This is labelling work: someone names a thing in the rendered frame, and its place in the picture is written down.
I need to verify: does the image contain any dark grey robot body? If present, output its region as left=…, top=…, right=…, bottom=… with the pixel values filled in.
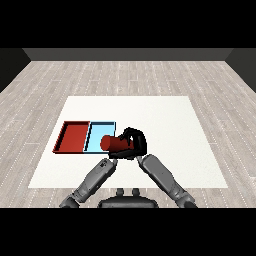
left=97, top=188, right=160, bottom=209

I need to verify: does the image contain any light blue shallow open box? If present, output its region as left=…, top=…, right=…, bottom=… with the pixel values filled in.
left=82, top=121, right=117, bottom=154

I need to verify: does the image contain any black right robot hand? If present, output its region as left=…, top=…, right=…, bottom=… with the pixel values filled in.
left=118, top=127, right=148, bottom=158

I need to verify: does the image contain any red shallow open box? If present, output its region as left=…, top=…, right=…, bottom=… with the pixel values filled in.
left=52, top=120, right=92, bottom=155

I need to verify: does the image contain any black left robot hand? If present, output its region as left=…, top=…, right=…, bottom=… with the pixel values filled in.
left=108, top=148, right=137, bottom=161

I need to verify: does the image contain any red can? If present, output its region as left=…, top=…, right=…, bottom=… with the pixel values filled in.
left=100, top=134, right=135, bottom=153

